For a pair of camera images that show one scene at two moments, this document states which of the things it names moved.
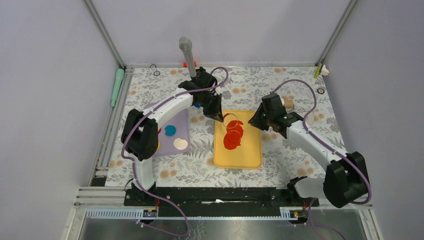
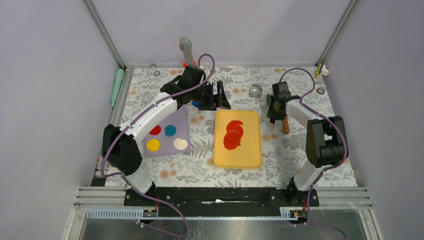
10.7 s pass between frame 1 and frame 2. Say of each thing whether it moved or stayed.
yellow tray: stayed
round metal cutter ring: moved
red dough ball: stayed
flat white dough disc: stayed
